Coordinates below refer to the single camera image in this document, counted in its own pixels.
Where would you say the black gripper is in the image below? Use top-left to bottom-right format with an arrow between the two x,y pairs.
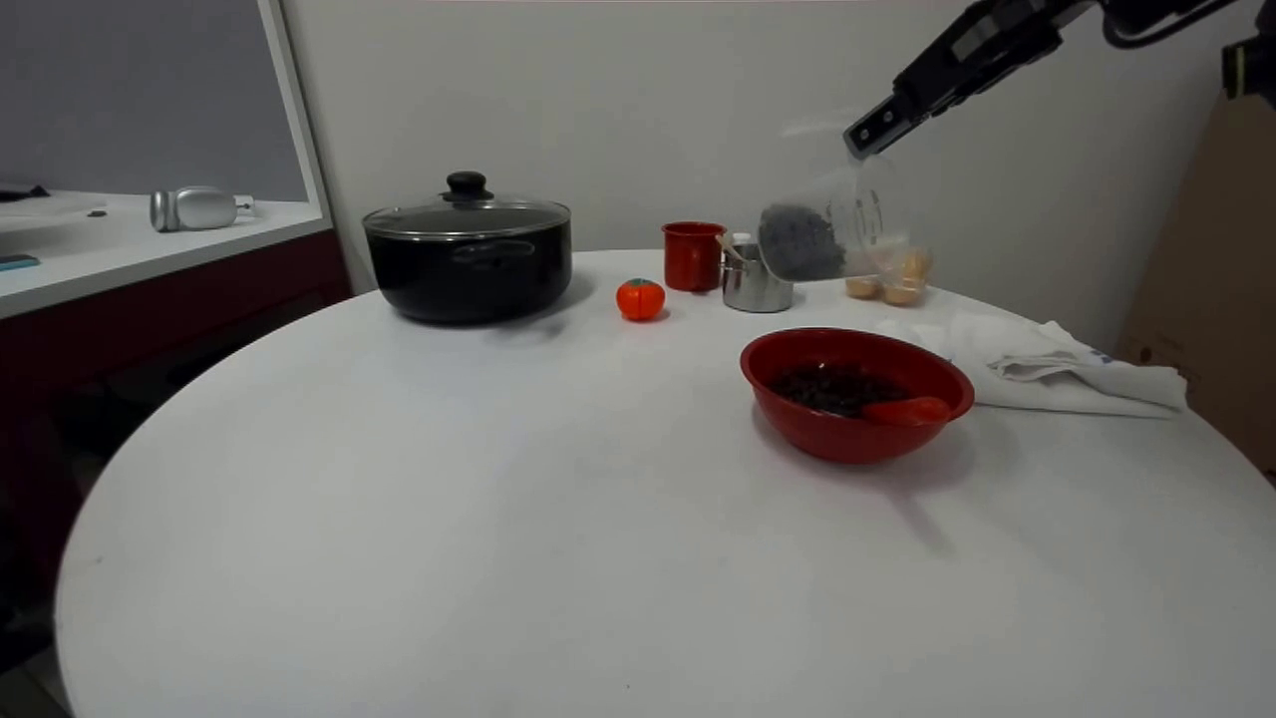
837,0 -> 1097,164

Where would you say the clear plastic measuring jug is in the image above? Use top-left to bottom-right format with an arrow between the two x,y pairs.
753,156 -> 923,292

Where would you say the dark beans heap in bowl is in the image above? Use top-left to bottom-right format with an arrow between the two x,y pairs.
768,365 -> 919,421

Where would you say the red plastic bowl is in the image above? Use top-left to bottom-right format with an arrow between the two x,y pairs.
739,329 -> 982,471

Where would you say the beige bread roll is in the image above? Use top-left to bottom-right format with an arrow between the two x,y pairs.
845,256 -> 894,304
882,253 -> 938,312

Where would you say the stainless steel cup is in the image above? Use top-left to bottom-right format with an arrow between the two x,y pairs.
719,233 -> 798,321

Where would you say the red metal mug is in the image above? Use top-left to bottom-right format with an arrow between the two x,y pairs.
663,220 -> 729,297

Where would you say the orange-red plastic spoon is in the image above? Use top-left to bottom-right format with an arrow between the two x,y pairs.
860,395 -> 959,431

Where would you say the white cloth with blue stripes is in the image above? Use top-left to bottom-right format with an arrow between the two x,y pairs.
949,312 -> 1191,429

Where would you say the toy tomato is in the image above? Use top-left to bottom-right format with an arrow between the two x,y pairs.
614,274 -> 671,329

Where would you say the brown cardboard box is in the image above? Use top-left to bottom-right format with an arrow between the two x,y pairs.
1119,93 -> 1276,483

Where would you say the glass pot lid black knob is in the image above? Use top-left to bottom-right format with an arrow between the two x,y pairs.
364,169 -> 579,248

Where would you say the black cooking pot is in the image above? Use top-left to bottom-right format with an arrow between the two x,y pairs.
360,169 -> 579,331

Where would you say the dark red cabinet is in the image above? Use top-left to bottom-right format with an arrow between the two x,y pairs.
0,228 -> 360,671

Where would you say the white counter top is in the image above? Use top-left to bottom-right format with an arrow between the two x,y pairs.
0,189 -> 333,325

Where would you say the white window frame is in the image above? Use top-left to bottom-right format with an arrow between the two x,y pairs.
253,0 -> 377,297

